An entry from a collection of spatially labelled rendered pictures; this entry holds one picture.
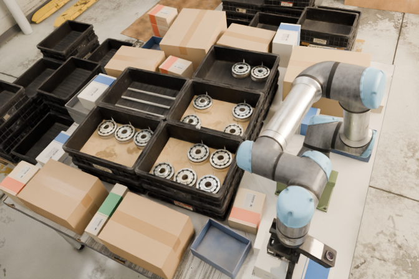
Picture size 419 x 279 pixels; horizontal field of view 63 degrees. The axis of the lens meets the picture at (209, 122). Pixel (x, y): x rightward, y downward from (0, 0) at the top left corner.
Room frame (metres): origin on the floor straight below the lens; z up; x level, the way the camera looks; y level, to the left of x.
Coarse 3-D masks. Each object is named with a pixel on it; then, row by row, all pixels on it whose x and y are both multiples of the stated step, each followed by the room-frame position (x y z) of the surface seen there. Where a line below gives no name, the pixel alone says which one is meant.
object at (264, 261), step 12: (264, 240) 0.38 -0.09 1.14; (264, 252) 0.34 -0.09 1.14; (264, 264) 0.31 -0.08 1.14; (276, 264) 0.31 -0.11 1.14; (300, 264) 0.29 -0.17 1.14; (312, 264) 0.29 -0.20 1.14; (264, 276) 0.30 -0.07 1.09; (300, 276) 0.27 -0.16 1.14; (312, 276) 0.26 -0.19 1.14; (324, 276) 0.25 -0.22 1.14
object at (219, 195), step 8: (160, 128) 1.06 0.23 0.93; (192, 128) 1.02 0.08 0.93; (224, 136) 0.95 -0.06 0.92; (232, 136) 0.94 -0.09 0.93; (152, 144) 0.97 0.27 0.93; (240, 144) 0.88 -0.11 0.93; (136, 168) 0.86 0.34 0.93; (232, 168) 0.77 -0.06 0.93; (144, 176) 0.82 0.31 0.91; (152, 176) 0.81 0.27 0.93; (160, 176) 0.80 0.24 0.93; (168, 184) 0.76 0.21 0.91; (176, 184) 0.75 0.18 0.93; (184, 184) 0.74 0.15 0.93; (224, 184) 0.71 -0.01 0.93; (200, 192) 0.69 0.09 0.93; (208, 192) 0.68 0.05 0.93; (216, 200) 0.66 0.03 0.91
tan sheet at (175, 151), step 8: (168, 144) 1.04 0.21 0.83; (176, 144) 1.03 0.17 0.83; (184, 144) 1.02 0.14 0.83; (192, 144) 1.01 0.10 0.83; (168, 152) 0.99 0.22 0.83; (176, 152) 0.98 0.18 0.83; (184, 152) 0.97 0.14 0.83; (160, 160) 0.95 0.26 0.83; (168, 160) 0.95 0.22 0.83; (176, 160) 0.94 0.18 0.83; (184, 160) 0.93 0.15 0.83; (208, 160) 0.90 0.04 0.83; (152, 168) 0.92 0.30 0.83; (176, 168) 0.89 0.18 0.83; (192, 168) 0.88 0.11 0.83; (200, 168) 0.87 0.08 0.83; (208, 168) 0.86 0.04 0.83; (200, 176) 0.83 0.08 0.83; (216, 176) 0.81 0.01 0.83; (224, 176) 0.80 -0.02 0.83
